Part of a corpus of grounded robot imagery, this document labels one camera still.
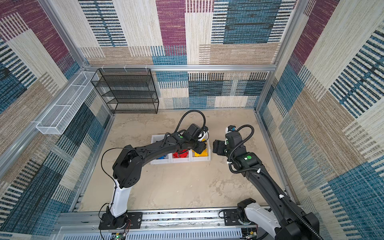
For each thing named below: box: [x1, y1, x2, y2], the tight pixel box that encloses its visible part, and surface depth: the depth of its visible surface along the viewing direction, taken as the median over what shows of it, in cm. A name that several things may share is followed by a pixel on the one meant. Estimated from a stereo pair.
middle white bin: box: [168, 149, 192, 163], surface depth 92 cm
